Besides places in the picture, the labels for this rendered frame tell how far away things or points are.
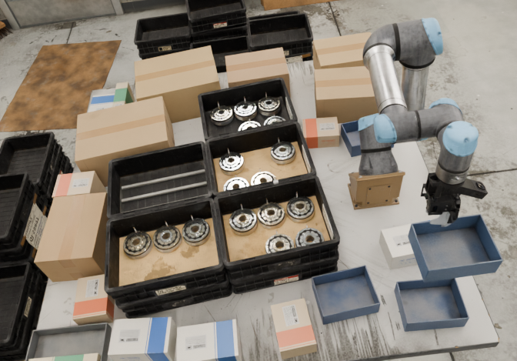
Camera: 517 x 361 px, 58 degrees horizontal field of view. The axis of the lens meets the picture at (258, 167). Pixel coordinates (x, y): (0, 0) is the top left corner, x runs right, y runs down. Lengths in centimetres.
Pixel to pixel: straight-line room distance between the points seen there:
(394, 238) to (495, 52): 250
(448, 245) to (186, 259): 88
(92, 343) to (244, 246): 63
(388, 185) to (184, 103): 106
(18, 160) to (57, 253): 128
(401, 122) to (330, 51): 125
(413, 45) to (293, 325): 97
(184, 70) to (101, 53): 208
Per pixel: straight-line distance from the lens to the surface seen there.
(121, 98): 245
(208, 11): 358
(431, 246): 146
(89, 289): 188
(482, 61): 393
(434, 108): 128
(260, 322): 173
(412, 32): 154
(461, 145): 118
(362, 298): 176
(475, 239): 150
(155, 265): 176
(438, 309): 178
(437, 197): 132
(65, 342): 191
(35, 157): 306
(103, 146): 212
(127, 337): 172
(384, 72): 140
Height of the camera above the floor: 230
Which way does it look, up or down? 49 degrees down
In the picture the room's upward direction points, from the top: 9 degrees counter-clockwise
